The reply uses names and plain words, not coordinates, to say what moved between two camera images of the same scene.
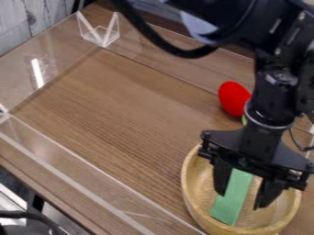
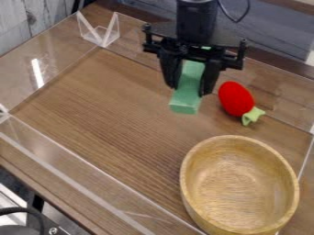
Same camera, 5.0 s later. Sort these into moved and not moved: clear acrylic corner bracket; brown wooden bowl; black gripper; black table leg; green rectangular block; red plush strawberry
Moved: green rectangular block; black gripper
Not moved: brown wooden bowl; red plush strawberry; clear acrylic corner bracket; black table leg
